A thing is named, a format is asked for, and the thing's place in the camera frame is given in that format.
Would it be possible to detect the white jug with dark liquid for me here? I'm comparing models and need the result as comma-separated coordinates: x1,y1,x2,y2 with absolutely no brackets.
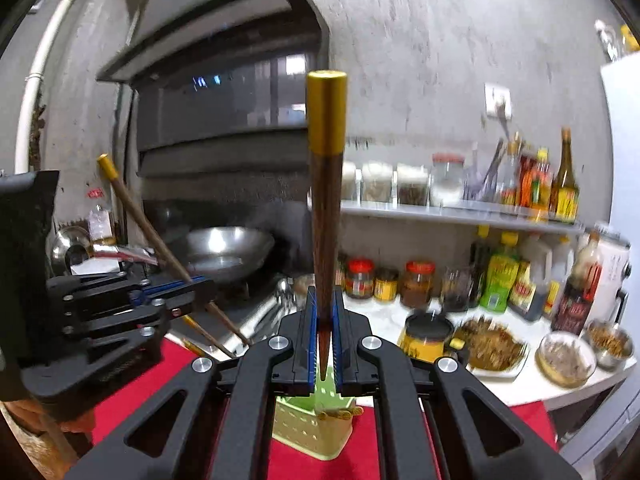
509,234,553,322

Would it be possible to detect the red tablecloth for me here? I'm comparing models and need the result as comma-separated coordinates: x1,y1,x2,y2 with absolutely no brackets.
90,337,558,480

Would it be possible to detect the clear oil bottle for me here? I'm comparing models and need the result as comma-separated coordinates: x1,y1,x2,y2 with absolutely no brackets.
87,204,116,247

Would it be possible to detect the red seasoning bottle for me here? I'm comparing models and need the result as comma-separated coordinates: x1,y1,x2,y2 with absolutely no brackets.
517,142,536,208

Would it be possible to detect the clear storage jar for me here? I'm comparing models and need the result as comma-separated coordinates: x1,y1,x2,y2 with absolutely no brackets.
361,161,393,203
342,160,361,201
396,164,431,206

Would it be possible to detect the red-and-white packet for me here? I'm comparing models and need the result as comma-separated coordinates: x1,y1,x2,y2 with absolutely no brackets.
92,244,156,266

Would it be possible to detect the glass cup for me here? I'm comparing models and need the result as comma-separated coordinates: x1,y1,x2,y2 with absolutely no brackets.
440,266,473,313

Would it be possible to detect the small yellow-label jar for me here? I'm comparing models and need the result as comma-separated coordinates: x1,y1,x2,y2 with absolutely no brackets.
374,267,400,304

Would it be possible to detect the white wall shelf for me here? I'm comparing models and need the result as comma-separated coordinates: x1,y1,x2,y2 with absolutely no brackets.
340,200,586,236

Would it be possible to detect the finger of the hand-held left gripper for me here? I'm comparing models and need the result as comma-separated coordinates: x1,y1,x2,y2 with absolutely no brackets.
60,304,175,358
47,272,217,312

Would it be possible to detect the white plastic jug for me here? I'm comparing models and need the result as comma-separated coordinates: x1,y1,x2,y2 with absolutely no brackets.
542,236,576,318

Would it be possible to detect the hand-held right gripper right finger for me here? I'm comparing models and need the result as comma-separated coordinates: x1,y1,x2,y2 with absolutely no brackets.
334,287,583,480

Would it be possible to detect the red-lid sauce jar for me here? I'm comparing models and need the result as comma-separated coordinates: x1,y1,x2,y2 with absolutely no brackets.
345,258,376,301

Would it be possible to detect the red-lid brown jar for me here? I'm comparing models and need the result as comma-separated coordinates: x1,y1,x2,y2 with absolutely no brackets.
400,260,436,309

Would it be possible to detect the yellow jar with black lid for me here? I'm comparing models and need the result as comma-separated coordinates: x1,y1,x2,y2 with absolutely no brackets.
398,312,468,365

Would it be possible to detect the dark sauce bottle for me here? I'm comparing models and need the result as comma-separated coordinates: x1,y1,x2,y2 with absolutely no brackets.
551,232,603,337

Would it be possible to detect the white wall pipe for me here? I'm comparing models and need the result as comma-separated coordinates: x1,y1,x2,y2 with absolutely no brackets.
14,0,93,176

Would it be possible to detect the clear glass bottle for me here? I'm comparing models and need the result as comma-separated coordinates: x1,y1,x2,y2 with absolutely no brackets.
500,132,523,206

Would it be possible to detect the yellowish glass bowl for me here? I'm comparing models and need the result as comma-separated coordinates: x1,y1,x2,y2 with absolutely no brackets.
535,331,597,388

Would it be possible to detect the metal bowl with food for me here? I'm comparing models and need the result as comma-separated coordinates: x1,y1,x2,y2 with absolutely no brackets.
585,319,635,372

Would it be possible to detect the white refrigerator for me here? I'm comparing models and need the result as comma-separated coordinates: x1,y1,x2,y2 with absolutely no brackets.
597,52,640,461

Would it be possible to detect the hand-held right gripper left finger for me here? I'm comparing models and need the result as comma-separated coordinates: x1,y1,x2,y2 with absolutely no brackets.
65,285,321,480

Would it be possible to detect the green bottle with yellow cap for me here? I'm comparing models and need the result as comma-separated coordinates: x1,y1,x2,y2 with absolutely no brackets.
479,231,521,315

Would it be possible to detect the gold-tipped wooden chopstick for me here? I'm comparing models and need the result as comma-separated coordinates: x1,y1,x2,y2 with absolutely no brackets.
96,154,252,347
306,71,348,383

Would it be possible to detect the clear jar with red lid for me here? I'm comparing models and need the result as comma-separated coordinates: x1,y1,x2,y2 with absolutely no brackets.
431,154,466,207

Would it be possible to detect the white wall socket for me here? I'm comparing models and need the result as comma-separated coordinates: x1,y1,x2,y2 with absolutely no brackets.
484,82,513,121

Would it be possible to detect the bunch of wooden chopsticks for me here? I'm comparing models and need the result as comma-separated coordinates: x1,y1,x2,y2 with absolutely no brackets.
317,405,365,422

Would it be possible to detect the dark bottle with yellow cap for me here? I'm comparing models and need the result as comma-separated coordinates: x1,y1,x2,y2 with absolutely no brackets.
470,225,493,306

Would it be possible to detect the metal wok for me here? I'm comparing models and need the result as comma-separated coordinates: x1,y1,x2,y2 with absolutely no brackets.
172,226,276,286

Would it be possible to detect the shiny metal pot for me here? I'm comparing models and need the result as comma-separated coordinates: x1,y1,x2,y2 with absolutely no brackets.
47,225,93,273

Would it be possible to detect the green perforated chopstick holder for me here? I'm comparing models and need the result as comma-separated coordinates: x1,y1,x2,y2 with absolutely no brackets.
270,370,366,461

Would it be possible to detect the tall amber bottle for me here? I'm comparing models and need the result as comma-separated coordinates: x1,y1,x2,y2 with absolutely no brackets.
550,127,581,225

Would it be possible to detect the dark range hood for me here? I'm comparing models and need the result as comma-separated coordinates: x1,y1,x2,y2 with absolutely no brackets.
95,0,331,211

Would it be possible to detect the plate of food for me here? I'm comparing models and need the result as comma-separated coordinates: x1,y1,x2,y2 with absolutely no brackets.
452,317,531,378

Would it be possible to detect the person's left forearm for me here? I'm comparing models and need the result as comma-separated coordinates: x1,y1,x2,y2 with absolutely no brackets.
0,397,93,480

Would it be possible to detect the yellow-cap orange bottle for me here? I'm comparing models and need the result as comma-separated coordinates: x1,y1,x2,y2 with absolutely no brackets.
530,147,553,221

